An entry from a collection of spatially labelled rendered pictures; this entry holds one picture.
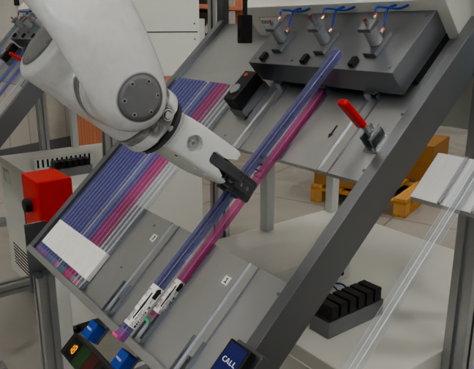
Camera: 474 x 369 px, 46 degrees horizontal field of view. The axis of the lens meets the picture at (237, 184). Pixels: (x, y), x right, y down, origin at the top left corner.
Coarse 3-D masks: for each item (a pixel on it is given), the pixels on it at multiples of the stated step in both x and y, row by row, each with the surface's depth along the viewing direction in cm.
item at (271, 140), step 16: (320, 80) 80; (304, 96) 79; (288, 112) 79; (272, 144) 77; (256, 160) 76; (224, 192) 75; (224, 208) 74; (208, 224) 73; (192, 240) 73; (176, 256) 72; (176, 272) 72; (128, 336) 69
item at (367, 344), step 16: (464, 176) 63; (464, 192) 61; (448, 208) 61; (432, 224) 61; (448, 224) 61; (432, 240) 60; (416, 256) 60; (416, 272) 59; (400, 288) 58; (384, 304) 58; (400, 304) 58; (384, 320) 57; (368, 336) 57; (368, 352) 56; (352, 368) 56
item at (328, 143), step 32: (224, 32) 136; (256, 32) 126; (192, 64) 134; (224, 64) 125; (288, 96) 103; (352, 96) 93; (384, 96) 89; (224, 128) 109; (256, 128) 103; (288, 128) 97; (320, 128) 92; (352, 128) 88; (384, 128) 84; (288, 160) 92; (320, 160) 88; (352, 160) 84
